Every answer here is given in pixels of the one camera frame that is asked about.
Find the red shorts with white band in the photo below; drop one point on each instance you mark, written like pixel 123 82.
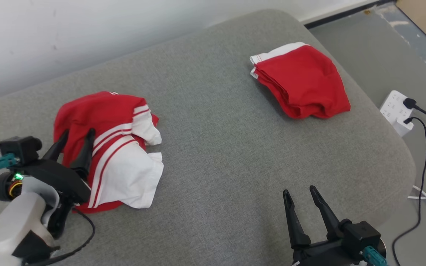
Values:
pixel 301 83

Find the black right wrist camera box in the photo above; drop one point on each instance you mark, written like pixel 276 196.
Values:
pixel 361 236

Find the black baseboard strip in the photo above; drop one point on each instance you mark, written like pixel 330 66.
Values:
pixel 346 13

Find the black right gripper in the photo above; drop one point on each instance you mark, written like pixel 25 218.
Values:
pixel 324 255

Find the white power strip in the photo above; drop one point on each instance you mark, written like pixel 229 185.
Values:
pixel 396 111

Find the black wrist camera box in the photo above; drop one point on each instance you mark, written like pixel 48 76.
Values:
pixel 20 147
pixel 361 236

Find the teal right camera connector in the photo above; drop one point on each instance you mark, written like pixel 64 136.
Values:
pixel 375 256

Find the grey fabric sofa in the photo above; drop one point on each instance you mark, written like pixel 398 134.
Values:
pixel 216 147

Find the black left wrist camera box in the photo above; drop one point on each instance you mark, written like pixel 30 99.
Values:
pixel 20 147

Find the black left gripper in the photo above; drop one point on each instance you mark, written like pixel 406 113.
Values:
pixel 57 179

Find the red basketball jersey number 23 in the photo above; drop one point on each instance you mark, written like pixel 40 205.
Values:
pixel 117 162

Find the teal left camera connector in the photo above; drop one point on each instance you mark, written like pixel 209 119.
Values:
pixel 2 162

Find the teal camera connector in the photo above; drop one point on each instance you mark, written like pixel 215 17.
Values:
pixel 2 162
pixel 375 256

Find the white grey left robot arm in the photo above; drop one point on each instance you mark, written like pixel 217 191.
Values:
pixel 13 225

